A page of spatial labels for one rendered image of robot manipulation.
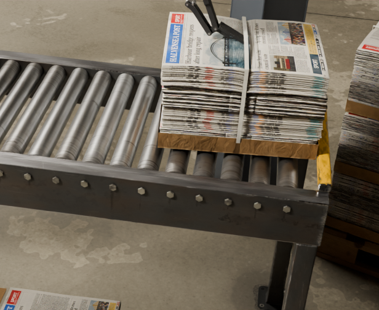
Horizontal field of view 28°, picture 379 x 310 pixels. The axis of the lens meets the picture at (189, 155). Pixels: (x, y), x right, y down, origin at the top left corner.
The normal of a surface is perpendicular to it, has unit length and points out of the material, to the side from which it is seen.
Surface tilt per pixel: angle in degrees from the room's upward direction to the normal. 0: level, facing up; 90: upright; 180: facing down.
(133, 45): 0
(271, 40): 2
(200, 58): 1
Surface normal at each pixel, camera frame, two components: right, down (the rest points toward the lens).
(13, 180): -0.11, 0.55
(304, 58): 0.06, -0.82
